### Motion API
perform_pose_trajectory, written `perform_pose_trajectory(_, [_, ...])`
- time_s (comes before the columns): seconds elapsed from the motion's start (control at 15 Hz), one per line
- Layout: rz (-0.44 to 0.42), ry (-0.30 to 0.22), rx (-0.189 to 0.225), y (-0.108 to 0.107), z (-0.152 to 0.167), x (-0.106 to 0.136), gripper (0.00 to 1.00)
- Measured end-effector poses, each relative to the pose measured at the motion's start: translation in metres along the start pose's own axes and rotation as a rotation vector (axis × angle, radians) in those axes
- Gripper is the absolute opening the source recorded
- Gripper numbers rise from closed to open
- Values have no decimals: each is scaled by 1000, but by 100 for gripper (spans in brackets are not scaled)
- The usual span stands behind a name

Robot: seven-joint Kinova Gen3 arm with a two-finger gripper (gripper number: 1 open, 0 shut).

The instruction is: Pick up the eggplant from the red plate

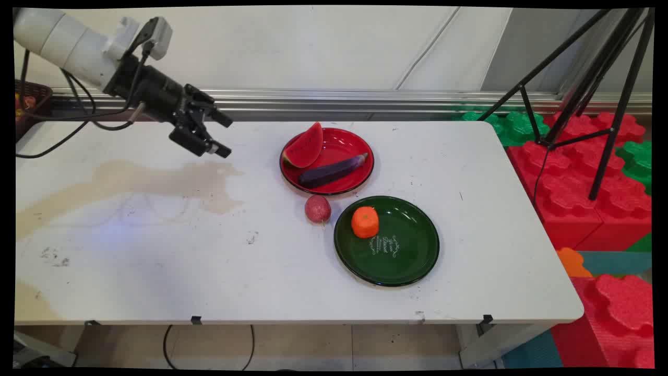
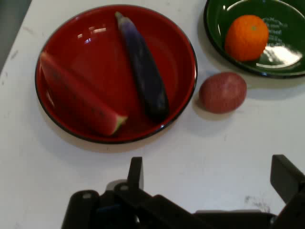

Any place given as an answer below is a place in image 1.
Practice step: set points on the black tripod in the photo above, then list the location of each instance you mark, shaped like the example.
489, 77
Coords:
618, 112

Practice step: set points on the green foam block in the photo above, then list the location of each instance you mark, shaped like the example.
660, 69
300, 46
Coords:
637, 162
514, 128

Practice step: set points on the toy watermelon slice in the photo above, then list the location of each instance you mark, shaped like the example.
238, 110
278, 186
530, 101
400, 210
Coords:
305, 149

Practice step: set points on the pink-red round toy fruit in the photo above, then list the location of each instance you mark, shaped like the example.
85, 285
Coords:
318, 209

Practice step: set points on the black table edge clip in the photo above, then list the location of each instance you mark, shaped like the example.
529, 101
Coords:
196, 319
487, 319

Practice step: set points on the grey table leg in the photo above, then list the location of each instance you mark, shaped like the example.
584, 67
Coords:
496, 347

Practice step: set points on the big red foam block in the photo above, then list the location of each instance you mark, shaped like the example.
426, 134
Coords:
616, 324

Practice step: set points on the orange toy tangerine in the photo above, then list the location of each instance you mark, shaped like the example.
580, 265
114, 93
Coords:
365, 222

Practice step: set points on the purple toy eggplant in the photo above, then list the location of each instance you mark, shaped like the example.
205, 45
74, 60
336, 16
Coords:
329, 172

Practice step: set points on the dark green plate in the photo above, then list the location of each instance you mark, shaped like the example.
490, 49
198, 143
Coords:
404, 256

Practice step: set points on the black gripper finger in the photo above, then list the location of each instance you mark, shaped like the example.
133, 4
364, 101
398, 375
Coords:
195, 143
222, 119

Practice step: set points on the red plate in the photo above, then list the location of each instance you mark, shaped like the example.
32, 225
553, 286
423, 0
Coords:
344, 143

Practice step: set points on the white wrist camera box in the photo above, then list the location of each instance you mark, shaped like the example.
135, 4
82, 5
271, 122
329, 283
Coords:
156, 36

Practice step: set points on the red foam block stack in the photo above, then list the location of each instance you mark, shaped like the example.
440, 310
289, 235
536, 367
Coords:
563, 198

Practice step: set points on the dark wicker basket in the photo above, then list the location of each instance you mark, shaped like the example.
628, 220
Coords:
31, 107

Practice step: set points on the teal foam mat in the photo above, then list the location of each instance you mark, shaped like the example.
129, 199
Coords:
618, 262
532, 352

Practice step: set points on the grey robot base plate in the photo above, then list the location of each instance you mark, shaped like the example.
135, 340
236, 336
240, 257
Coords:
42, 355

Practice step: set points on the aluminium wall rail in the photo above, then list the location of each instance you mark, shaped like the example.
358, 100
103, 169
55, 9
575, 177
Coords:
365, 102

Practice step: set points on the orange foam piece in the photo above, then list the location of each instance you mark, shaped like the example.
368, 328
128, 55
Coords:
572, 262

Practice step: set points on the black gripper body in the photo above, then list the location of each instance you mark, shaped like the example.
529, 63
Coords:
151, 91

